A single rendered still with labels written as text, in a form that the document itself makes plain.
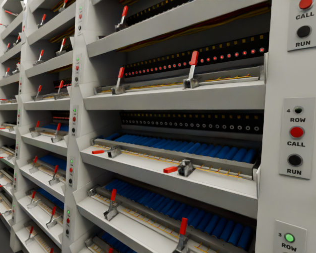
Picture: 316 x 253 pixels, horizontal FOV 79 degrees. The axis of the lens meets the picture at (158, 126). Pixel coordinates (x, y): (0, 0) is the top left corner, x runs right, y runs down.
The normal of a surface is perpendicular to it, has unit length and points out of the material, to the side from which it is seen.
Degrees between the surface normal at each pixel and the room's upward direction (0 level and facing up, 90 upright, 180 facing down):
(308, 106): 90
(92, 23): 90
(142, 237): 21
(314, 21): 90
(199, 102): 112
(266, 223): 90
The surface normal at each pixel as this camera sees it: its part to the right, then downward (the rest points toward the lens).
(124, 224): -0.18, -0.94
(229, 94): -0.62, 0.33
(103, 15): 0.77, 0.05
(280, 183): -0.64, -0.04
